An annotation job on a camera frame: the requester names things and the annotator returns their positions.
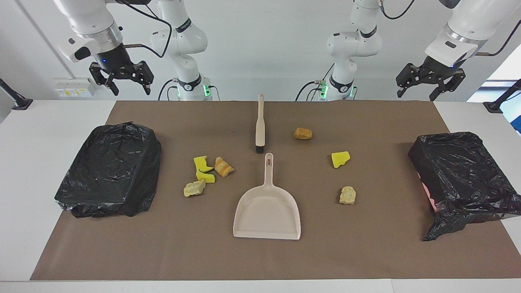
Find black bag lined pink bin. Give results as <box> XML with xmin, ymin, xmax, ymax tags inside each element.
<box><xmin>408</xmin><ymin>131</ymin><xmax>521</xmax><ymax>242</ymax></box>

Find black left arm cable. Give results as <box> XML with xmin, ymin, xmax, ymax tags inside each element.
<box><xmin>381</xmin><ymin>0</ymin><xmax>521</xmax><ymax>57</ymax></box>

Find bright window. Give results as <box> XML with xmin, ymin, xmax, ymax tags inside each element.
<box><xmin>466</xmin><ymin>43</ymin><xmax>521</xmax><ymax>135</ymax></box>

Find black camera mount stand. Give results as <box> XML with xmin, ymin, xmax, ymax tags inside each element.
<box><xmin>483</xmin><ymin>79</ymin><xmax>521</xmax><ymax>114</ymax></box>
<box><xmin>0</xmin><ymin>78</ymin><xmax>33</xmax><ymax>111</ymax></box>

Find black base power cable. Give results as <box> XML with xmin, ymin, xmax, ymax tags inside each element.
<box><xmin>158</xmin><ymin>79</ymin><xmax>180</xmax><ymax>101</ymax></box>
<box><xmin>296</xmin><ymin>63</ymin><xmax>335</xmax><ymax>101</ymax></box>

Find brown paper table mat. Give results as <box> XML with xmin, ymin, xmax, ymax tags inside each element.
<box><xmin>30</xmin><ymin>101</ymin><xmax>521</xmax><ymax>281</ymax></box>

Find pale paper piece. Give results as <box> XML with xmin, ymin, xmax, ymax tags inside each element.
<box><xmin>183</xmin><ymin>179</ymin><xmax>206</xmax><ymax>197</ymax></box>

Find curved yellow sponge piece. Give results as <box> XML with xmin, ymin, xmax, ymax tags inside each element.
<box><xmin>193</xmin><ymin>156</ymin><xmax>214</xmax><ymax>173</ymax></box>

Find beige plastic dustpan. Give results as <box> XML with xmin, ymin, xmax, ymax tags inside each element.
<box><xmin>233</xmin><ymin>153</ymin><xmax>302</xmax><ymax>241</ymax></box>

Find white wall cable conduit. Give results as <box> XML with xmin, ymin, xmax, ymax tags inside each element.
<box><xmin>15</xmin><ymin>0</ymin><xmax>78</xmax><ymax>80</ymax></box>

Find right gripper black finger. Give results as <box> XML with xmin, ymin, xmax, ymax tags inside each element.
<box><xmin>131</xmin><ymin>61</ymin><xmax>154</xmax><ymax>96</ymax></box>
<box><xmin>89</xmin><ymin>62</ymin><xmax>119</xmax><ymax>96</ymax></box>

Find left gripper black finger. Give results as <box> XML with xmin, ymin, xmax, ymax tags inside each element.
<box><xmin>429</xmin><ymin>69</ymin><xmax>466</xmax><ymax>101</ymax></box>
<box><xmin>396</xmin><ymin>63</ymin><xmax>424</xmax><ymax>98</ymax></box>

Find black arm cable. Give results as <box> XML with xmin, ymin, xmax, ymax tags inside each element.
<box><xmin>118</xmin><ymin>0</ymin><xmax>173</xmax><ymax>58</ymax></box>
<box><xmin>381</xmin><ymin>0</ymin><xmax>521</xmax><ymax>57</ymax></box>

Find orange striped bread piece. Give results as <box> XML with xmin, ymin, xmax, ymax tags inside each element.
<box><xmin>339</xmin><ymin>186</ymin><xmax>357</xmax><ymax>205</ymax></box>

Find white wall socket box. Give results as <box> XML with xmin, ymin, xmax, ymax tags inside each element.
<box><xmin>53</xmin><ymin>78</ymin><xmax>97</xmax><ymax>98</ymax></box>

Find orange striped croissant piece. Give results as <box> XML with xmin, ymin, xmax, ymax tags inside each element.
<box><xmin>215</xmin><ymin>157</ymin><xmax>235</xmax><ymax>178</ymax></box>

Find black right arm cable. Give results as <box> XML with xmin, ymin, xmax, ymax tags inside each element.
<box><xmin>118</xmin><ymin>0</ymin><xmax>173</xmax><ymax>58</ymax></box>

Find yellow sponge wedge piece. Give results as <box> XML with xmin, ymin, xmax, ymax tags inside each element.
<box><xmin>331</xmin><ymin>151</ymin><xmax>351</xmax><ymax>169</ymax></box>

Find beige hand brush black bristles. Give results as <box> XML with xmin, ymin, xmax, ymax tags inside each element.
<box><xmin>255</xmin><ymin>94</ymin><xmax>266</xmax><ymax>154</ymax></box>

